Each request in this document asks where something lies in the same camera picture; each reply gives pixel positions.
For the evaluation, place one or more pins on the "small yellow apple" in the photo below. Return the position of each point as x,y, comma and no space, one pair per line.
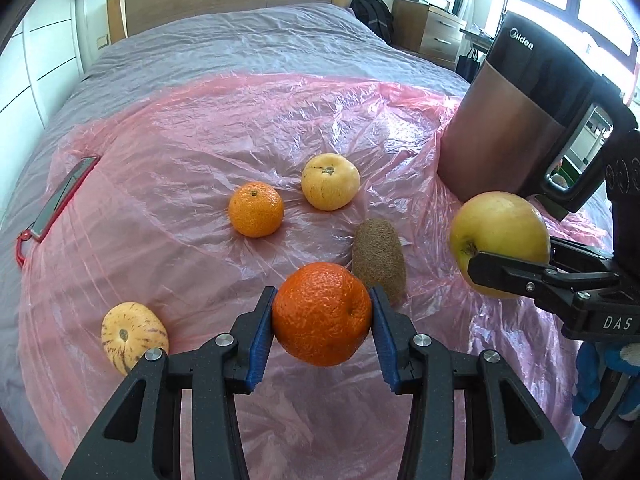
330,181

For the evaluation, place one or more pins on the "black and steel electric kettle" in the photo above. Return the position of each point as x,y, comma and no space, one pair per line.
500,125

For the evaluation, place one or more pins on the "pink plastic sheet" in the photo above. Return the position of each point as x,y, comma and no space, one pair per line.
200,135

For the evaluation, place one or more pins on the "brown kiwi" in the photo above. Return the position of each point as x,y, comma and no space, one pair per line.
380,255

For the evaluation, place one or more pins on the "large yellow-red apple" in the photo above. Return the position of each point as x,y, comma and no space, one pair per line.
500,230

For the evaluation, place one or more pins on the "orange mandarin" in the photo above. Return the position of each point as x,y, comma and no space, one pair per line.
320,315
256,209

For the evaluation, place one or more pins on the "white wardrobe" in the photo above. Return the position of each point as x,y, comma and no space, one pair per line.
40,60

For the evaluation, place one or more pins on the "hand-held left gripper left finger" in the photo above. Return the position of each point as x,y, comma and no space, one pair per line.
260,350

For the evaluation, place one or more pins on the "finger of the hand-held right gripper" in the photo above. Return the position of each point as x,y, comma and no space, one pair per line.
580,256
510,275

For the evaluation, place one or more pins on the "striped pepino melon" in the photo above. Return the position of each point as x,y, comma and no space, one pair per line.
130,332

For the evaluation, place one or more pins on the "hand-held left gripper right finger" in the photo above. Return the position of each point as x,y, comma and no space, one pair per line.
382,340

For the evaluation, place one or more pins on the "wooden dresser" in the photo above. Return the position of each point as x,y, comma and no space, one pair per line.
430,35

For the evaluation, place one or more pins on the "person's right hand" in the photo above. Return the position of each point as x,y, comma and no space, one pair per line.
592,375

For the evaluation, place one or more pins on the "wall switch plate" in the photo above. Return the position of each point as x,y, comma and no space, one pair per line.
102,41

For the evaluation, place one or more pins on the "black shopping bag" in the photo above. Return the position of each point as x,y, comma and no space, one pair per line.
469,65

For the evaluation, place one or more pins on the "phone in red case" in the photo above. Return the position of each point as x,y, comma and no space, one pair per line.
65,195

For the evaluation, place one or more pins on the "black backpack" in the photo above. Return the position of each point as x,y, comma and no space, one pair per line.
372,15

